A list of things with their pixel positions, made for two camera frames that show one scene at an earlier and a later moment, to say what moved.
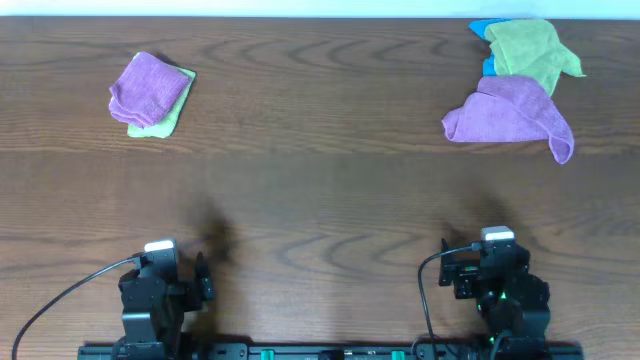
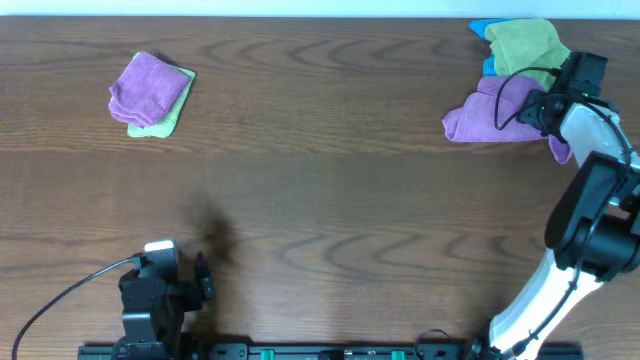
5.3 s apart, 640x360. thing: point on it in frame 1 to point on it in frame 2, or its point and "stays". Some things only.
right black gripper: (464, 273) to (534, 98)
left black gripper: (189, 288) stays
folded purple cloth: (147, 91) stays
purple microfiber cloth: (510, 109) stays
